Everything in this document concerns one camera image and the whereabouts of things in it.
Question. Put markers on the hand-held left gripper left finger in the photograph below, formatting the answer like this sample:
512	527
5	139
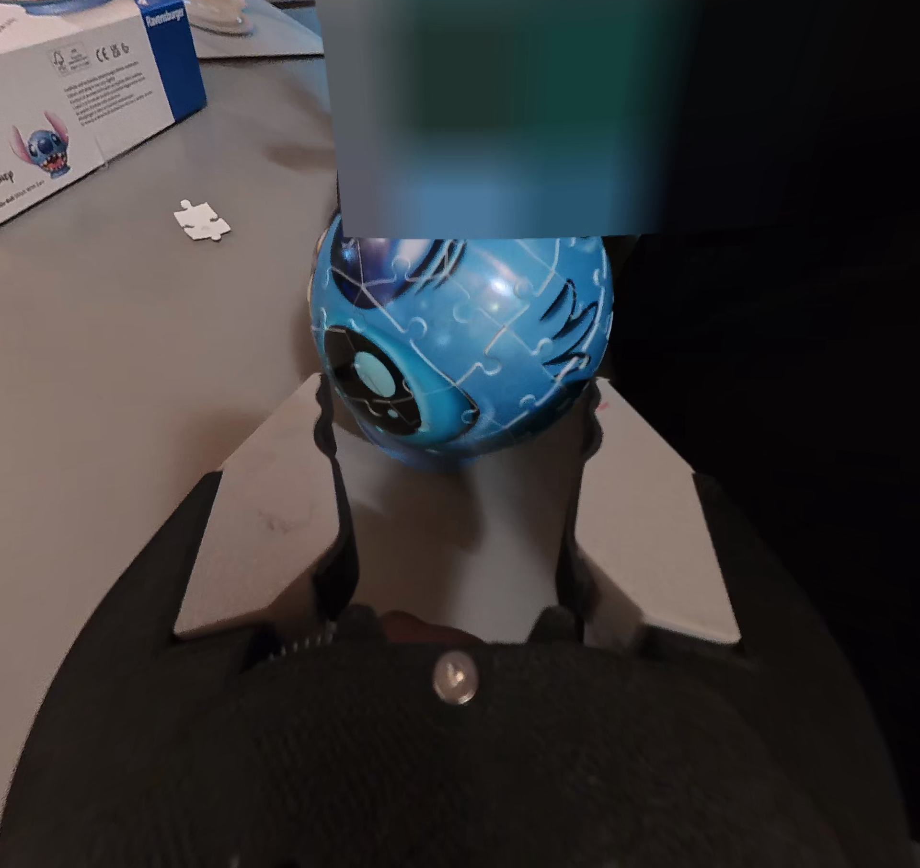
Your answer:
266	530

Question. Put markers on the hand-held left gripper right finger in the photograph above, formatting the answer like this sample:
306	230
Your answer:
647	530

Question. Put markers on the blue puzzle ball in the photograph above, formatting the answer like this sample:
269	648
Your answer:
489	343

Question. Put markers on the white puzzle piece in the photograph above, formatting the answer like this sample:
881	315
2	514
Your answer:
203	222

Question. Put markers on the printed cardboard puzzle box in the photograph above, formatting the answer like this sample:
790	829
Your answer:
93	91

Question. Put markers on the person's black shirt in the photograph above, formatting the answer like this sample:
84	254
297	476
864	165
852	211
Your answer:
790	379

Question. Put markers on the grey metal stand base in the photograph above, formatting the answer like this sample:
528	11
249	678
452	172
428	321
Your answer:
287	41

